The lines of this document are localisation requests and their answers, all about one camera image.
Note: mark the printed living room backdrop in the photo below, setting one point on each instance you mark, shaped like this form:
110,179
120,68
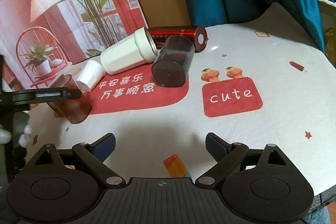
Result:
39,38

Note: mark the small white paper cup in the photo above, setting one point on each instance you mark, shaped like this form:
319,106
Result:
90,76

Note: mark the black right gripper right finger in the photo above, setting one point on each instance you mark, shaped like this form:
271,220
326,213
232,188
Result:
255,185

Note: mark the large white plastic cup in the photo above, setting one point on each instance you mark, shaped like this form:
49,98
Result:
132,51

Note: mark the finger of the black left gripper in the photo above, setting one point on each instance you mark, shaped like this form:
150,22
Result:
21,100

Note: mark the white patterned tablecloth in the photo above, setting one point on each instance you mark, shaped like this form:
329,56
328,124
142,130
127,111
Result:
257,83

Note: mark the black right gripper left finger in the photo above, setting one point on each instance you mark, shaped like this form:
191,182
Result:
60,185

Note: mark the brown translucent plastic cup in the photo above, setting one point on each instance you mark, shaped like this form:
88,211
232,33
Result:
75,110

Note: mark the red metallic cylinder bottle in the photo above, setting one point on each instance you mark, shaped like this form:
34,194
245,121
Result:
196,34

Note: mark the white gloved hand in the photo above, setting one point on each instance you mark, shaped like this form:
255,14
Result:
21,133

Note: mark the dark smoky plastic cup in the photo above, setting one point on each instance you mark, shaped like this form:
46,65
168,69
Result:
171,66

